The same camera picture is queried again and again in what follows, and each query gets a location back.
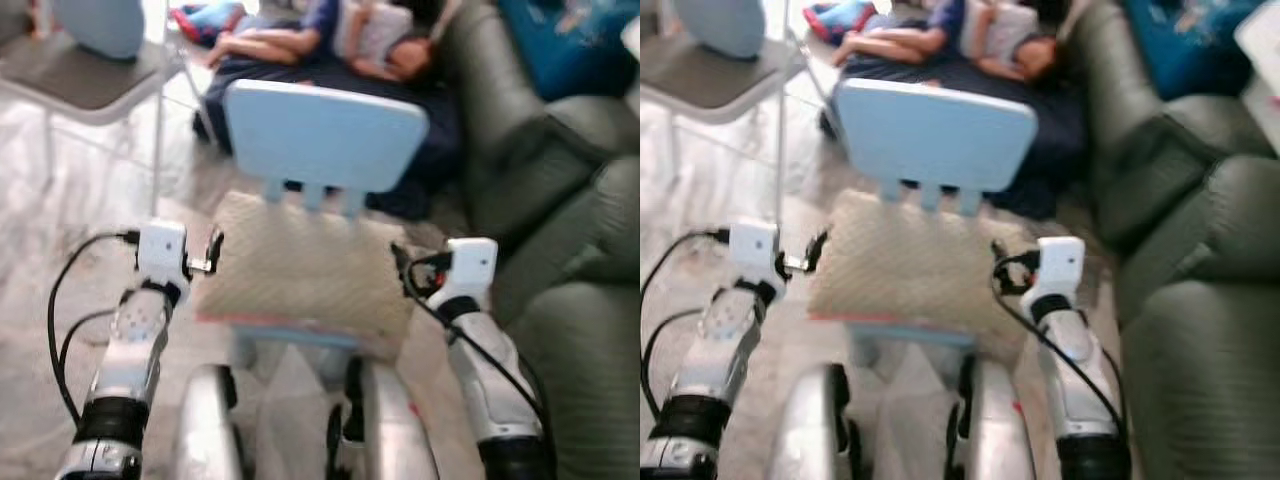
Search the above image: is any beige square pillow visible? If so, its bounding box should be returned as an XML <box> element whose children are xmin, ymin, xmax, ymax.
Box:
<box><xmin>805</xmin><ymin>188</ymin><xmax>1033</xmax><ymax>349</ymax></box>
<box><xmin>194</xmin><ymin>190</ymin><xmax>417</xmax><ymax>349</ymax></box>

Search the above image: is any grey green leather sofa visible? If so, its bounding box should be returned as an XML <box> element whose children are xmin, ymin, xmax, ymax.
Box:
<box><xmin>1062</xmin><ymin>0</ymin><xmax>1280</xmax><ymax>480</ymax></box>
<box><xmin>438</xmin><ymin>0</ymin><xmax>641</xmax><ymax>480</ymax></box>

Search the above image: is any red and blue pillow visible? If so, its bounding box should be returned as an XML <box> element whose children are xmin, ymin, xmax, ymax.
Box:
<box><xmin>168</xmin><ymin>0</ymin><xmax>247</xmax><ymax>47</ymax></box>
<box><xmin>800</xmin><ymin>0</ymin><xmax>877</xmax><ymax>47</ymax></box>

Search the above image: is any light blue plastic chair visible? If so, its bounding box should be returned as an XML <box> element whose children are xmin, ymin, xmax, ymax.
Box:
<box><xmin>806</xmin><ymin>77</ymin><xmax>1040</xmax><ymax>401</ymax></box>
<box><xmin>195</xmin><ymin>79</ymin><xmax>432</xmax><ymax>401</ymax></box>

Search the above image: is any dark navy floor mattress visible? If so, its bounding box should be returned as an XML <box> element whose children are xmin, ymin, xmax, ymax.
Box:
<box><xmin>193</xmin><ymin>48</ymin><xmax>467</xmax><ymax>223</ymax></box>
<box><xmin>818</xmin><ymin>48</ymin><xmax>1093</xmax><ymax>223</ymax></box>

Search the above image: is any silver right robot leg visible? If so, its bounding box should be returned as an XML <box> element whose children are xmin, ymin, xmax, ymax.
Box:
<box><xmin>945</xmin><ymin>354</ymin><xmax>1041</xmax><ymax>480</ymax></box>
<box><xmin>326</xmin><ymin>354</ymin><xmax>443</xmax><ymax>480</ymax></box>

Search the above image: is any silver robot leg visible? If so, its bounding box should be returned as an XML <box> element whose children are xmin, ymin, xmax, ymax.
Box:
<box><xmin>326</xmin><ymin>354</ymin><xmax>443</xmax><ymax>480</ymax></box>
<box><xmin>945</xmin><ymin>354</ymin><xmax>1041</xmax><ymax>480</ymax></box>
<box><xmin>775</xmin><ymin>362</ymin><xmax>859</xmax><ymax>480</ymax></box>
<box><xmin>172</xmin><ymin>364</ymin><xmax>247</xmax><ymax>480</ymax></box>

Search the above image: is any silver left robot leg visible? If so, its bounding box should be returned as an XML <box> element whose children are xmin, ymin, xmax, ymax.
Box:
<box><xmin>775</xmin><ymin>362</ymin><xmax>859</xmax><ymax>480</ymax></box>
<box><xmin>172</xmin><ymin>364</ymin><xmax>247</xmax><ymax>480</ymax></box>

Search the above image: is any person lying down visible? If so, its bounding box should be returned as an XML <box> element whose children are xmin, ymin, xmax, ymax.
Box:
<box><xmin>204</xmin><ymin>0</ymin><xmax>443</xmax><ymax>84</ymax></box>
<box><xmin>830</xmin><ymin>0</ymin><xmax>1063</xmax><ymax>84</ymax></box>

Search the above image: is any blue cushion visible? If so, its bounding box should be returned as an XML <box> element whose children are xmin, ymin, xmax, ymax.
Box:
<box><xmin>496</xmin><ymin>0</ymin><xmax>641</xmax><ymax>103</ymax></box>
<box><xmin>1118</xmin><ymin>0</ymin><xmax>1267</xmax><ymax>103</ymax></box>

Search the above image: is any white cushion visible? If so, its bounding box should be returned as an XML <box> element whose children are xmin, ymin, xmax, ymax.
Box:
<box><xmin>1234</xmin><ymin>0</ymin><xmax>1280</xmax><ymax>101</ymax></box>

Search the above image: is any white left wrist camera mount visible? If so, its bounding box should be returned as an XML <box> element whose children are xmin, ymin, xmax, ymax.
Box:
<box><xmin>137</xmin><ymin>220</ymin><xmax>191</xmax><ymax>287</ymax></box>
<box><xmin>728</xmin><ymin>220</ymin><xmax>783</xmax><ymax>287</ymax></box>

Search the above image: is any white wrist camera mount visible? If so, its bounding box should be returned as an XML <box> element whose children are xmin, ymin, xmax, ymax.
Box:
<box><xmin>137</xmin><ymin>220</ymin><xmax>191</xmax><ymax>287</ymax></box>
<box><xmin>430</xmin><ymin>238</ymin><xmax>499</xmax><ymax>311</ymax></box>
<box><xmin>728</xmin><ymin>220</ymin><xmax>783</xmax><ymax>287</ymax></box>
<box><xmin>1020</xmin><ymin>236</ymin><xmax>1087</xmax><ymax>307</ymax></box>

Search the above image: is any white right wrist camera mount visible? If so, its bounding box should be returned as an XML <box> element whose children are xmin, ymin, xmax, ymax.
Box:
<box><xmin>430</xmin><ymin>238</ymin><xmax>499</xmax><ymax>311</ymax></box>
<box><xmin>1020</xmin><ymin>236</ymin><xmax>1087</xmax><ymax>307</ymax></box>

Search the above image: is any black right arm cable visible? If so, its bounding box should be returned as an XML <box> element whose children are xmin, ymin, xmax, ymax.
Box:
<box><xmin>398</xmin><ymin>258</ymin><xmax>549</xmax><ymax>426</ymax></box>
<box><xmin>992</xmin><ymin>255</ymin><xmax>1131</xmax><ymax>426</ymax></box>

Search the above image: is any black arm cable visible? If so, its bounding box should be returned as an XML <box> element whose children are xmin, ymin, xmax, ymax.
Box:
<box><xmin>642</xmin><ymin>308</ymin><xmax>706</xmax><ymax>421</ymax></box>
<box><xmin>47</xmin><ymin>230</ymin><xmax>142</xmax><ymax>429</ymax></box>
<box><xmin>57</xmin><ymin>308</ymin><xmax>119</xmax><ymax>426</ymax></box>
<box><xmin>992</xmin><ymin>255</ymin><xmax>1131</xmax><ymax>426</ymax></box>
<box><xmin>640</xmin><ymin>229</ymin><xmax>731</xmax><ymax>331</ymax></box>
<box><xmin>398</xmin><ymin>258</ymin><xmax>549</xmax><ymax>426</ymax></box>

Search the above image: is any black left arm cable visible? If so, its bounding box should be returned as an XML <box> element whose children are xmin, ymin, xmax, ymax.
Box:
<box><xmin>47</xmin><ymin>230</ymin><xmax>142</xmax><ymax>429</ymax></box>
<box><xmin>57</xmin><ymin>308</ymin><xmax>119</xmax><ymax>426</ymax></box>
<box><xmin>642</xmin><ymin>308</ymin><xmax>706</xmax><ymax>421</ymax></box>
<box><xmin>640</xmin><ymin>229</ymin><xmax>731</xmax><ymax>331</ymax></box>

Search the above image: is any grey metal frame chair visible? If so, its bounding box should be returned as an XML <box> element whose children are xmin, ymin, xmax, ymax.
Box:
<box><xmin>0</xmin><ymin>0</ymin><xmax>217</xmax><ymax>216</ymax></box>
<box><xmin>640</xmin><ymin>0</ymin><xmax>813</xmax><ymax>216</ymax></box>

